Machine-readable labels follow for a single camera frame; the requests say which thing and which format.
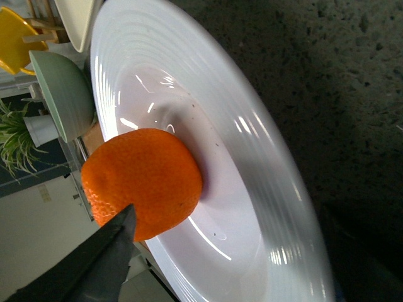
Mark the light green bowl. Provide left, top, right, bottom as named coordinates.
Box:
left=29, top=50, right=95, bottom=143

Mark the white ridged plate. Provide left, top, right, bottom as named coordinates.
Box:
left=91, top=1, right=336, bottom=301

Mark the wooden peg drying rack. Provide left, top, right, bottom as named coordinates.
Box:
left=22, top=0, right=70, bottom=44

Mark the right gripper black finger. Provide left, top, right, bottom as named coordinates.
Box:
left=6, top=204, right=136, bottom=301

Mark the orange fruit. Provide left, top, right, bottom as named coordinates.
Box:
left=81, top=128, right=203, bottom=242

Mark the beige bear tray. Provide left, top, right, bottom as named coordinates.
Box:
left=55, top=0, right=104, bottom=53

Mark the potted green plant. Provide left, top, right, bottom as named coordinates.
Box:
left=1, top=101, right=64, bottom=182

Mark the yellow mug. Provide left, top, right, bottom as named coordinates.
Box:
left=1, top=7, right=48, bottom=76

